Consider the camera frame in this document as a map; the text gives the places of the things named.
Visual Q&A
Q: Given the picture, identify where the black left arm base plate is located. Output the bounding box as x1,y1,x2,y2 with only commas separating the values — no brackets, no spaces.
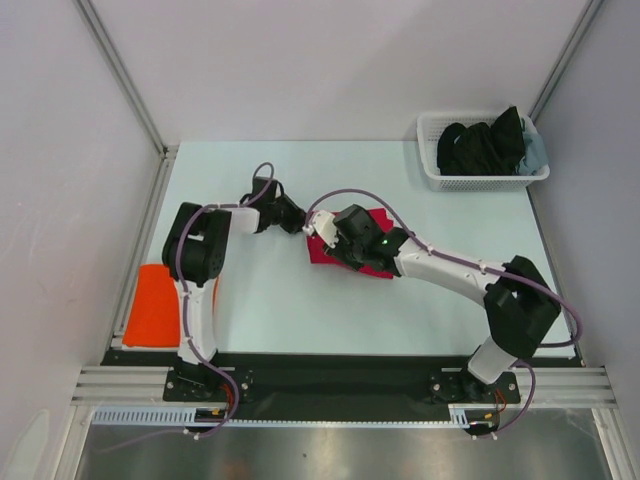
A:
162,365,254,403

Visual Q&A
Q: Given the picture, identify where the folded orange t shirt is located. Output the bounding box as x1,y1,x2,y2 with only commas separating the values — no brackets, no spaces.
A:
122,263,221,350

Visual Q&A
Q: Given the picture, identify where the aluminium front frame rail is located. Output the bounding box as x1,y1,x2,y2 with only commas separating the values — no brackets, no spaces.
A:
71,366,617,408

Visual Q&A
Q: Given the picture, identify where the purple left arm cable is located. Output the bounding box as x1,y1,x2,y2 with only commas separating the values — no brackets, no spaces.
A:
177,162,279,441

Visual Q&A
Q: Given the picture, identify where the white perforated plastic basket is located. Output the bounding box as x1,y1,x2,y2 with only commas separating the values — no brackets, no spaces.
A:
416,106,550,192

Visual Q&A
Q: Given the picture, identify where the aluminium left corner post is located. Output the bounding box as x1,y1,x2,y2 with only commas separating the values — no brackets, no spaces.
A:
74,0,174,156

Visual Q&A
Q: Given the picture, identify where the red t shirt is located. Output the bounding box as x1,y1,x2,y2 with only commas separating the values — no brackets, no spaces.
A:
306,208,394,280

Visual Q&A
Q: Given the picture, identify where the black garment in basket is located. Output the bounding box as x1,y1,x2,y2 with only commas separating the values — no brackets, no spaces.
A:
437,106,525,176

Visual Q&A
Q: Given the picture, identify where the light blue garment in basket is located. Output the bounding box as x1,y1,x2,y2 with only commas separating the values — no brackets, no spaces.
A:
515,117,549,176

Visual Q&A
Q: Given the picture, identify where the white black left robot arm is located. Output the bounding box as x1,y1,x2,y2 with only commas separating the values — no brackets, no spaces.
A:
162,176,305,400

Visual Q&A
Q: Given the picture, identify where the aluminium corner post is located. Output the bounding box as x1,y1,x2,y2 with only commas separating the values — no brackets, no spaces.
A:
74,0,174,156
528,0,607,123

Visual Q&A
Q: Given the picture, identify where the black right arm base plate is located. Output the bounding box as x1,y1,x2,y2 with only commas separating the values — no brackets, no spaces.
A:
427,369,521,405

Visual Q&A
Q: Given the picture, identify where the white slotted cable duct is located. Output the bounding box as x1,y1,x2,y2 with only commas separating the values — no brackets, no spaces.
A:
92,405,497,432

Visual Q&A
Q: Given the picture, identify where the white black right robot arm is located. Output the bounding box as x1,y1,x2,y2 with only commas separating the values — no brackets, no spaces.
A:
310,204,561,401

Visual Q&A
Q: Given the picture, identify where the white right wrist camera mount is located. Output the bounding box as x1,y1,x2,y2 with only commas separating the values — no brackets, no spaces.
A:
302,210,339,249

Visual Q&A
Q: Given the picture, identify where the aluminium right corner post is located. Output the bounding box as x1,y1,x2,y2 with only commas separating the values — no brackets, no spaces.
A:
528,0,607,123

